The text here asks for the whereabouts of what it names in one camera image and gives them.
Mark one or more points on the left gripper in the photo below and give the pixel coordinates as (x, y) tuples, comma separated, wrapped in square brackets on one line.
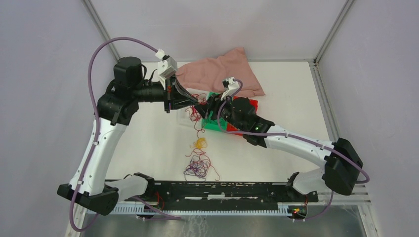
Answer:
[(174, 93)]

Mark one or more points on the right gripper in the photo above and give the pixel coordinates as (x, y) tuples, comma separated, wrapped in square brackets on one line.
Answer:
[(212, 104)]

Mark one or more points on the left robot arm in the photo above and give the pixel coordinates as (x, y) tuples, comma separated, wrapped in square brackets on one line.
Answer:
[(113, 113)]

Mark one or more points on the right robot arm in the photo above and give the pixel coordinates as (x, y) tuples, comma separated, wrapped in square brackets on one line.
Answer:
[(339, 166)]

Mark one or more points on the translucent white bin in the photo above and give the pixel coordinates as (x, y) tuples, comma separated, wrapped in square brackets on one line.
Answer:
[(184, 117)]

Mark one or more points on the green plastic bin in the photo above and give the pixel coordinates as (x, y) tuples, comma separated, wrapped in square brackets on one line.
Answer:
[(211, 124)]

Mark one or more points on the pink cloth shorts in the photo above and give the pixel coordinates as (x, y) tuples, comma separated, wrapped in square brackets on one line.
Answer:
[(207, 74)]

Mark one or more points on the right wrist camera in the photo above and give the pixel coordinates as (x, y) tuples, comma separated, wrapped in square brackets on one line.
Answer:
[(231, 87)]

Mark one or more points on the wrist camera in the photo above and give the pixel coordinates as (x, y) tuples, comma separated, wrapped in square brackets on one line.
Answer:
[(166, 68), (231, 87)]

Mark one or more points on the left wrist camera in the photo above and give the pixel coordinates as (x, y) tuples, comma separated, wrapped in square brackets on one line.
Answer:
[(166, 68)]

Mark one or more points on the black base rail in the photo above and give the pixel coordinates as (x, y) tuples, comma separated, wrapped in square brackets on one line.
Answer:
[(212, 196)]

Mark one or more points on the white cable duct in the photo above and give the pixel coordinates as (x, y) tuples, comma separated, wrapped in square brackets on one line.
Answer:
[(140, 209)]

